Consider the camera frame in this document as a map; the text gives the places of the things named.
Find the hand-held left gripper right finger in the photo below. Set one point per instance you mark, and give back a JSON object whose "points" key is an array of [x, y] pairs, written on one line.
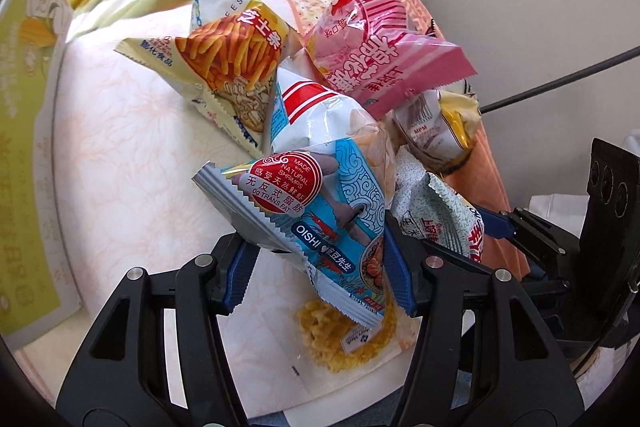
{"points": [[402, 277]]}

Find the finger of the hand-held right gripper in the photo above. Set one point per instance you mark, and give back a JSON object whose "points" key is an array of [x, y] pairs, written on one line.
{"points": [[497, 222], [537, 271]]}

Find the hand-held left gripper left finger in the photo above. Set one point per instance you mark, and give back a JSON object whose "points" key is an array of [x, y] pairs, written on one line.
{"points": [[240, 272]]}

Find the white green patterned snack bag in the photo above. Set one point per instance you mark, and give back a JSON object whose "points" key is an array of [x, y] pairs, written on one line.
{"points": [[430, 202]]}

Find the blue shrimp chip bag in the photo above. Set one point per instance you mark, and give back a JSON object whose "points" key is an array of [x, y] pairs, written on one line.
{"points": [[325, 207]]}

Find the green cardboard box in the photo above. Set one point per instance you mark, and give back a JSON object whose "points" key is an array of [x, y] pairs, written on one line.
{"points": [[30, 132]]}

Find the cream waffle snack bag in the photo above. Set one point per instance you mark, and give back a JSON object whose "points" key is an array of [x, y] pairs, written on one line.
{"points": [[320, 332]]}

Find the yellow foil snack bag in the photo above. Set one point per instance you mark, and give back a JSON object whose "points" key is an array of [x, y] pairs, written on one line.
{"points": [[435, 132]]}

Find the white red striped snack bag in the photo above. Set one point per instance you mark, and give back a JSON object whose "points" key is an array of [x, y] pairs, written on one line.
{"points": [[310, 107]]}

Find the pink striped snack bag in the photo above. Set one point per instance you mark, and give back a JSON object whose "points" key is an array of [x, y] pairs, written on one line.
{"points": [[380, 42]]}

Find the orange cheese stick bag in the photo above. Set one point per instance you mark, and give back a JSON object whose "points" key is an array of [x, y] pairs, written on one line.
{"points": [[225, 52]]}

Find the pink cracker packet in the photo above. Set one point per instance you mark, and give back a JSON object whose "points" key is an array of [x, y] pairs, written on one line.
{"points": [[310, 9]]}

